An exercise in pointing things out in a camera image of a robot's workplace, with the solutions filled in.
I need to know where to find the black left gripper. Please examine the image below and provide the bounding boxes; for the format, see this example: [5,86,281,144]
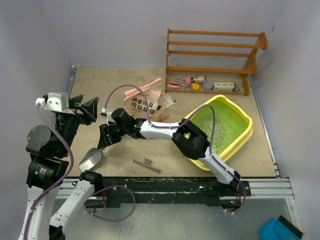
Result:
[55,93,98,156]

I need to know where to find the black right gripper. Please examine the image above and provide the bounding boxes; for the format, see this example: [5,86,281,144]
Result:
[98,123,129,151]

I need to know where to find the silver metal scoop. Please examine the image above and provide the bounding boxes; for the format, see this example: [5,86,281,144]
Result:
[78,147,103,173]

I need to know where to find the pink cat litter bag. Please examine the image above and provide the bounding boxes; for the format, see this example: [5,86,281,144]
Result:
[122,78,176,122]

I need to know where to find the white bag sealing clip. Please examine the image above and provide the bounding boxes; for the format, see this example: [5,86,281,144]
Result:
[133,158,162,174]

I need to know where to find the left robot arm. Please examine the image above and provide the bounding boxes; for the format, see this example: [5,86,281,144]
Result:
[19,92,103,240]

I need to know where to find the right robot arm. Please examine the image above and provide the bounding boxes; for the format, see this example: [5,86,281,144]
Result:
[97,108,241,196]

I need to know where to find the red white staples box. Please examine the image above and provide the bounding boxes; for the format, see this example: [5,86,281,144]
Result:
[166,82,180,89]

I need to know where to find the green litter pellets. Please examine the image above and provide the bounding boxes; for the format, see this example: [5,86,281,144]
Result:
[193,113,241,154]

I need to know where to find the yellow green litter box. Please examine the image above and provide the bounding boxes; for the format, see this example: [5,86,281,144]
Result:
[184,94,253,171]

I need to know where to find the pale green box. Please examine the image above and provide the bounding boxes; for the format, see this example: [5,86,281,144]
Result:
[213,82,235,92]

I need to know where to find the pink patterned bottle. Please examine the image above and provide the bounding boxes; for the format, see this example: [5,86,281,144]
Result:
[183,75,206,85]

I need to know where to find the yellow grey eraser block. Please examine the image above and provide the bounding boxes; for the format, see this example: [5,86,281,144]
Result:
[190,83,200,91]

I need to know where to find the orange wooden shelf rack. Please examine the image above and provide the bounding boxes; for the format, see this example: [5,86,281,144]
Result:
[164,28,268,96]

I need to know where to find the blue dustpan with brush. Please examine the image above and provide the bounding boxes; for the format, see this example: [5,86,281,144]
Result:
[258,215,304,240]

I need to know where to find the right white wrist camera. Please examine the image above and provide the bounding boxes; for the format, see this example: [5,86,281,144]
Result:
[100,108,114,125]

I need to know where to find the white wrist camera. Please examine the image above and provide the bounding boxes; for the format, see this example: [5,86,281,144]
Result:
[100,108,114,125]
[35,92,69,113]

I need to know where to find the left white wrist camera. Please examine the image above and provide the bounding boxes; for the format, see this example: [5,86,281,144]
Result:
[35,92,69,113]

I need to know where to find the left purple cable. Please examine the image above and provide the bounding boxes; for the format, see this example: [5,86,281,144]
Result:
[23,104,136,240]

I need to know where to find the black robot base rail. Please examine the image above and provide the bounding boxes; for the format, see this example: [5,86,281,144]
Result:
[86,176,252,210]

